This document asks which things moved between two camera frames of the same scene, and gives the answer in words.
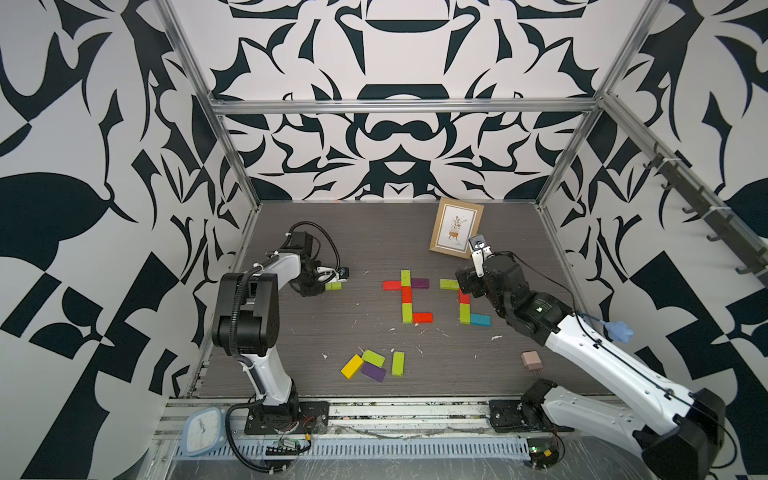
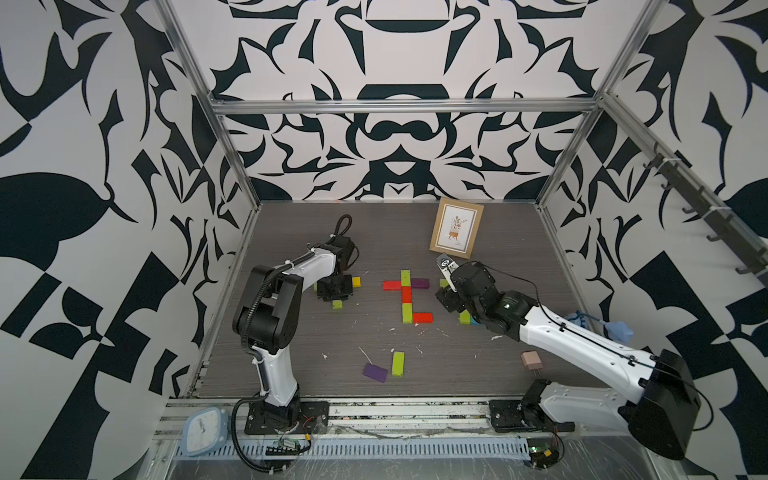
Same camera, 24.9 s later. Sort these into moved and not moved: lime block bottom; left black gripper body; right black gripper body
Moved: left black gripper body; right black gripper body
Not moved: lime block bottom
